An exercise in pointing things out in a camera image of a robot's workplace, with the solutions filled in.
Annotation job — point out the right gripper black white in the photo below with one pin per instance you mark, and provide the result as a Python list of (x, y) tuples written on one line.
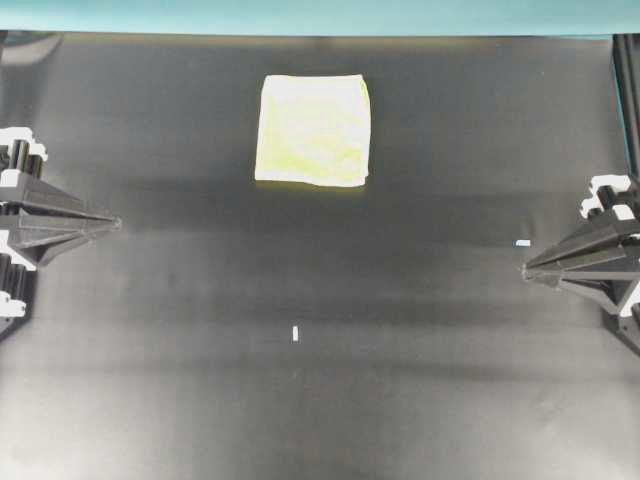
[(599, 261)]

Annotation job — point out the black aluminium frame post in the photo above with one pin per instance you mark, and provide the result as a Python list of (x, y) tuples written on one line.
[(625, 55)]

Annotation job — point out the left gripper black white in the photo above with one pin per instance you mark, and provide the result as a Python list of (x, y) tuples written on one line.
[(32, 239)]

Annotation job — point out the yellow folded cloth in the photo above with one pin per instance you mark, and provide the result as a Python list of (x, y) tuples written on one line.
[(314, 130)]

